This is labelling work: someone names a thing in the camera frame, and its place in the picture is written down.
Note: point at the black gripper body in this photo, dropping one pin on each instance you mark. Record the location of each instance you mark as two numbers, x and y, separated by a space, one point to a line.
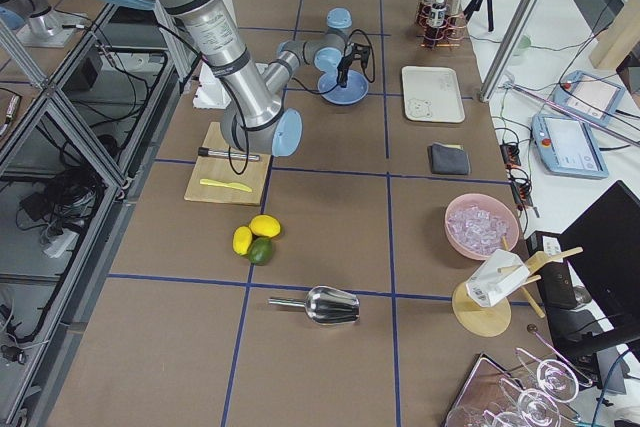
345 66

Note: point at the blue round plate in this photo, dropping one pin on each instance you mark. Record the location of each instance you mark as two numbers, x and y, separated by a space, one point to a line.
356 88

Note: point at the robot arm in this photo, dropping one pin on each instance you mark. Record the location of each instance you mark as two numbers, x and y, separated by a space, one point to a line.
325 53
256 120

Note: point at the white bear tray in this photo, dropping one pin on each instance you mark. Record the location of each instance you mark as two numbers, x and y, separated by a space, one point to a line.
431 94

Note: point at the dark tea bottle right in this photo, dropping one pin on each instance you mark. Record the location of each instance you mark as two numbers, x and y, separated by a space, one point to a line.
437 13

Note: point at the dark tea bottle left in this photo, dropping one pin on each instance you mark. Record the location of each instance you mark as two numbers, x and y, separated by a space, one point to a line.
423 14

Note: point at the wooden cutting board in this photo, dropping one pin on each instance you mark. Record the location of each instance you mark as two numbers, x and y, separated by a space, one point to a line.
219 169

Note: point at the grey folded cloth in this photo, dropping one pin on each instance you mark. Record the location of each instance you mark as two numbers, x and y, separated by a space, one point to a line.
448 160

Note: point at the yellow plastic knife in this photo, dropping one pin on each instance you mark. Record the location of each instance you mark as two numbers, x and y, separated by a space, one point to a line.
228 185

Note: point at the steel cylinder muddler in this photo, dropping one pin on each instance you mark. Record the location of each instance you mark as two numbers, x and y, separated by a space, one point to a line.
227 153

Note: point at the large yellow lemon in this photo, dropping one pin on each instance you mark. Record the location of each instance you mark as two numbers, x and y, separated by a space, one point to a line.
265 226

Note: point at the small yellow lemon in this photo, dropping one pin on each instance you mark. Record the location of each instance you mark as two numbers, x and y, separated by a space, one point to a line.
242 240

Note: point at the green lime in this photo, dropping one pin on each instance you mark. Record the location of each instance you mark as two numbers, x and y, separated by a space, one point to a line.
260 251

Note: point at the pink bowl of ice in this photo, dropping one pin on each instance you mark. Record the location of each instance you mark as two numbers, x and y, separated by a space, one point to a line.
476 225

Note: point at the steel ice scoop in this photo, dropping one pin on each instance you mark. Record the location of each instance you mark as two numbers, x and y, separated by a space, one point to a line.
325 305

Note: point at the blue teach pendant near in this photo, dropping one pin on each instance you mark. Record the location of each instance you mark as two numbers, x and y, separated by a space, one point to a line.
567 147

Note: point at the blue teach pendant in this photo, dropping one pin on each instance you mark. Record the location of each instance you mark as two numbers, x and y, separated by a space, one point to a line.
567 147
589 96

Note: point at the blue teach pendant far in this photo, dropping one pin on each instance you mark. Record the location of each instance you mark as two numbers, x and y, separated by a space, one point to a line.
589 96

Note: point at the white carton on stand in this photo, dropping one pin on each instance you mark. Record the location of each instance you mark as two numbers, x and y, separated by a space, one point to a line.
497 277

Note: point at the wooden stand with round base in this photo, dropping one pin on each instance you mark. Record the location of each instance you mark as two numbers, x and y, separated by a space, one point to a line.
493 321

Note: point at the black laptop monitor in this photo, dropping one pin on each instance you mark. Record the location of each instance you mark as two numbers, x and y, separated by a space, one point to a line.
608 233

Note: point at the copper wire bottle rack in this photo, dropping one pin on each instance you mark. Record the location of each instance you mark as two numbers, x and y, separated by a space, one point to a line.
449 35

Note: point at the aluminium frame post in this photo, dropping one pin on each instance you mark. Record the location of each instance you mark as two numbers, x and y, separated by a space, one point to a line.
506 49

